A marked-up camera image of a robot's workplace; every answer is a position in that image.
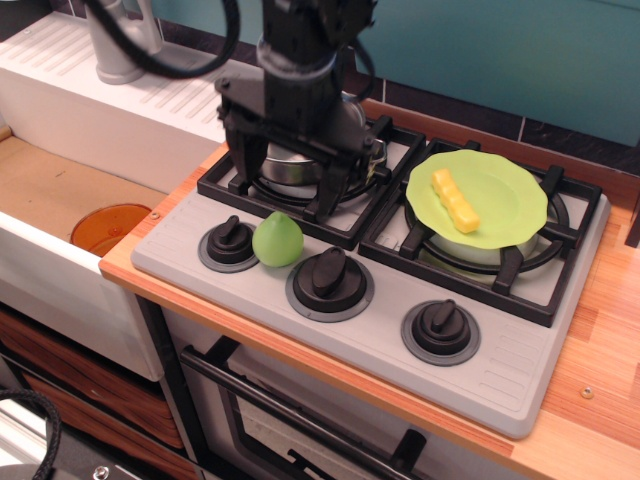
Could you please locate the black right burner grate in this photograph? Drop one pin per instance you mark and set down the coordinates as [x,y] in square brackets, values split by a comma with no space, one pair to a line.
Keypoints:
[528,280]

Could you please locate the black left stove knob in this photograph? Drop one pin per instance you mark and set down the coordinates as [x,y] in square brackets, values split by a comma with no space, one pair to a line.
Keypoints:
[227,247]

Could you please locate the black stove knob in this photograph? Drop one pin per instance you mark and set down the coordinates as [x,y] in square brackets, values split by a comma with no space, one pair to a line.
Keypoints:
[330,287]
[441,333]
[227,247]

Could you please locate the lime green plate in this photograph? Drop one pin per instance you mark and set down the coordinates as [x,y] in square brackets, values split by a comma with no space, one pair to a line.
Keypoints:
[511,205]

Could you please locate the orange sink drain plug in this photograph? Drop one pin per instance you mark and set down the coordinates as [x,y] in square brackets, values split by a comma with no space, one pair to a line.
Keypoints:
[99,231]

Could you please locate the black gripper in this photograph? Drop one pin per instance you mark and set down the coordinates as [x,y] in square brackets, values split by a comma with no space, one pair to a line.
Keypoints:
[304,114]

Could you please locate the grey toy faucet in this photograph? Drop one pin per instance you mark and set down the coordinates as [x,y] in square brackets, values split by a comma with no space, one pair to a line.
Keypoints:
[114,66]

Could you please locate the oven door with handle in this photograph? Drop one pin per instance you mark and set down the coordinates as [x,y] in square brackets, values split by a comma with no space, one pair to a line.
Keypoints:
[283,427]

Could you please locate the green toy pear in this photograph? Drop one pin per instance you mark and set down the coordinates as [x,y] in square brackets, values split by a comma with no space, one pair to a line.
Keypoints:
[278,241]

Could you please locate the black burner grate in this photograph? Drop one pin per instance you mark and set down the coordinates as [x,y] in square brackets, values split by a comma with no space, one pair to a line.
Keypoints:
[356,209]
[528,280]

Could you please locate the yellow toy fry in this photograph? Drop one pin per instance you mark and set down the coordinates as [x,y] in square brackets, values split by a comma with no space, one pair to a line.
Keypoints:
[460,211]

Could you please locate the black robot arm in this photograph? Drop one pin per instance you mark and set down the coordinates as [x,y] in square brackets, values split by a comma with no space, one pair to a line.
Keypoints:
[300,37]

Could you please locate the black middle stove knob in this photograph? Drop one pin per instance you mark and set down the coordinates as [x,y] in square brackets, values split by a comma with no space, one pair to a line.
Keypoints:
[330,287]

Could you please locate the stainless steel pot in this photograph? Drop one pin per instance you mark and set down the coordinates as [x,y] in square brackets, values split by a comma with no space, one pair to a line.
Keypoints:
[285,167]

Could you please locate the black right stove knob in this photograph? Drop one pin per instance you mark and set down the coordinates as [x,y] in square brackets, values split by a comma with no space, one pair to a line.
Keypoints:
[441,333]

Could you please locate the grey toy stove top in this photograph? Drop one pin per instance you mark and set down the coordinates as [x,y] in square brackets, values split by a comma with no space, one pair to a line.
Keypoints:
[502,386]

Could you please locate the white toy sink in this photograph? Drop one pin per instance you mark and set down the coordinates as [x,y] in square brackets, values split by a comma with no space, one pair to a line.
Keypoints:
[71,144]

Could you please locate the black left burner grate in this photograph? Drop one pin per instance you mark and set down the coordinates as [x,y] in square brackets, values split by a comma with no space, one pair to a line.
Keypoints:
[356,209]

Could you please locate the wooden drawer fronts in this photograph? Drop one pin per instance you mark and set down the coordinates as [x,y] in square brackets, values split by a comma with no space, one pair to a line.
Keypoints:
[103,401]

